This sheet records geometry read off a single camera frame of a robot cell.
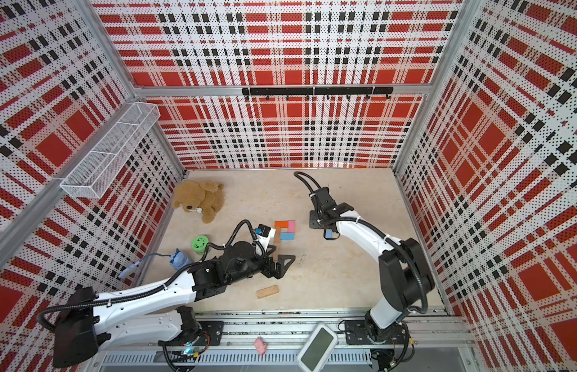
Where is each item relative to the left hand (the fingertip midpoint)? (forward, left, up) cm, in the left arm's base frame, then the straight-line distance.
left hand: (287, 253), depth 74 cm
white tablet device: (-25, -9, -12) cm, 29 cm away
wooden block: (-8, +8, -16) cm, 19 cm away
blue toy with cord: (+1, +40, -8) cm, 41 cm away
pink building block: (+21, 0, -18) cm, 27 cm away
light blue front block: (+15, +2, -16) cm, 22 cm away
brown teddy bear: (+27, +37, -4) cm, 46 cm away
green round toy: (+10, +36, -12) cm, 40 cm away
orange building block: (+21, +5, -17) cm, 28 cm away
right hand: (+17, -12, -6) cm, 22 cm away
